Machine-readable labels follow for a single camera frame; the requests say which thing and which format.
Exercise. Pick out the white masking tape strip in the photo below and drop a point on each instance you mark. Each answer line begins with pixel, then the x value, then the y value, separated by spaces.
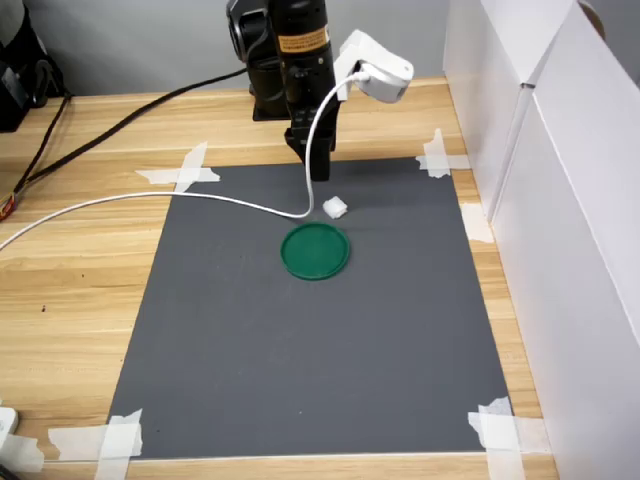
pixel 437 145
pixel 75 442
pixel 22 452
pixel 117 465
pixel 200 175
pixel 502 460
pixel 457 162
pixel 192 160
pixel 530 432
pixel 477 222

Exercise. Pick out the white partition panel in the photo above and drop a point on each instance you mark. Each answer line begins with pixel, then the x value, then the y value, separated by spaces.
pixel 590 300
pixel 480 75

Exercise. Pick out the dark grey mat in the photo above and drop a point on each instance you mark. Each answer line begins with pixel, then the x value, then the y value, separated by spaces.
pixel 300 350

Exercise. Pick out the white camera box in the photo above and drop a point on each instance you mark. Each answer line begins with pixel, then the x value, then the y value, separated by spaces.
pixel 385 75

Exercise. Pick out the black equipment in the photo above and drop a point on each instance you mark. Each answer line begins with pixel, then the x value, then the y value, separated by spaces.
pixel 25 75

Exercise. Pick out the brown round object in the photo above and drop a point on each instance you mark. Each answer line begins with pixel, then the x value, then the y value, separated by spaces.
pixel 595 20

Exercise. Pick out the round green lid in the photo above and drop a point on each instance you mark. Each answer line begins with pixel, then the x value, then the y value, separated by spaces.
pixel 315 252

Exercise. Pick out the small white plastic terminal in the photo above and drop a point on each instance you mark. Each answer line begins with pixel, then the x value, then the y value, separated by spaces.
pixel 335 207

